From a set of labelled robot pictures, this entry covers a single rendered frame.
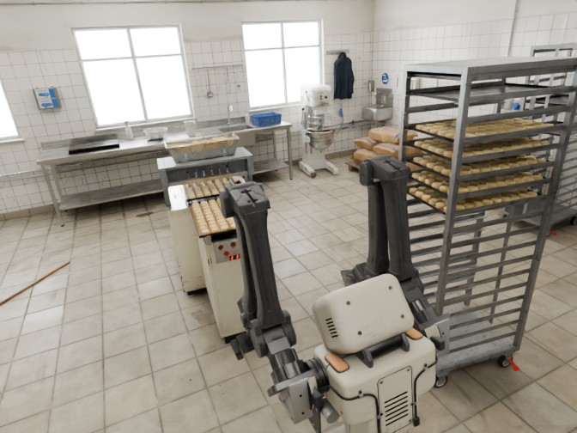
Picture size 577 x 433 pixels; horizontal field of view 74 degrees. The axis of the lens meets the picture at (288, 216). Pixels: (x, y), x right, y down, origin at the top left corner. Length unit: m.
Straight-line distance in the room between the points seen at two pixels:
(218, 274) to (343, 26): 5.45
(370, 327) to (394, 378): 0.14
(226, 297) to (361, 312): 1.82
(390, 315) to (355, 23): 6.63
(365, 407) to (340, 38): 6.59
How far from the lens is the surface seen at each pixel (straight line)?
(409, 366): 1.03
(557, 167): 2.35
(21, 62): 6.14
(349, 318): 0.93
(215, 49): 6.29
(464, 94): 1.84
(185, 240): 3.20
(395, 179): 1.10
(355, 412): 1.00
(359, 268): 1.38
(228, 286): 2.64
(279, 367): 1.00
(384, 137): 6.06
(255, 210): 0.89
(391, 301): 0.99
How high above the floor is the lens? 1.93
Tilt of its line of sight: 24 degrees down
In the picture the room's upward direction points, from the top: 4 degrees counter-clockwise
